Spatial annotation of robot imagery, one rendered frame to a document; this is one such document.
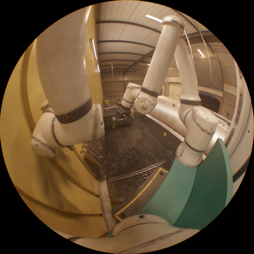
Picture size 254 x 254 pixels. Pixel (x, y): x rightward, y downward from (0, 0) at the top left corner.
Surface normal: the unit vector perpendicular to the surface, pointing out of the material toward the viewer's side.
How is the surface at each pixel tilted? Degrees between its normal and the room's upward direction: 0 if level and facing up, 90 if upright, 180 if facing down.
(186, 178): 0
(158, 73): 93
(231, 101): 90
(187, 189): 0
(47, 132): 62
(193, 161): 68
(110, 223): 0
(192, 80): 90
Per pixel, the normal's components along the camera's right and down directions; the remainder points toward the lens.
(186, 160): -0.82, 0.00
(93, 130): 0.31, 0.46
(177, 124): -0.91, -0.16
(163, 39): -0.75, 0.20
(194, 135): -0.97, 0.17
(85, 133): 0.49, 0.58
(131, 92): -0.35, 0.47
